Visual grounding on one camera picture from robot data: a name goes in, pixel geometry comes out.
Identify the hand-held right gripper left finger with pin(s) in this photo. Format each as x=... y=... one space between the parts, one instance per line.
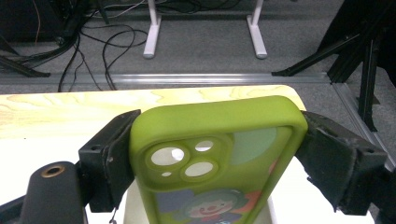
x=109 y=161

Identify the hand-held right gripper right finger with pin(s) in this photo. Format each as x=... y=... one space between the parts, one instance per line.
x=339 y=165

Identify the white plastic bin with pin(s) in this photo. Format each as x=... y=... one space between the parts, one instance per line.
x=132 y=205

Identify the green cartoon phone case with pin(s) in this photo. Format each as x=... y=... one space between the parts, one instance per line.
x=218 y=118

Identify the wooden table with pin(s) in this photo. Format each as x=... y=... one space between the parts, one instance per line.
x=77 y=105

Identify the white table mat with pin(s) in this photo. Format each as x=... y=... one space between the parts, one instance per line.
x=40 y=152

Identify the white metal stand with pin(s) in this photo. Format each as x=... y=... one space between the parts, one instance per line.
x=152 y=37

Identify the metal floor rail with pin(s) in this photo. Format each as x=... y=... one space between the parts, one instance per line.
x=202 y=78
x=351 y=105

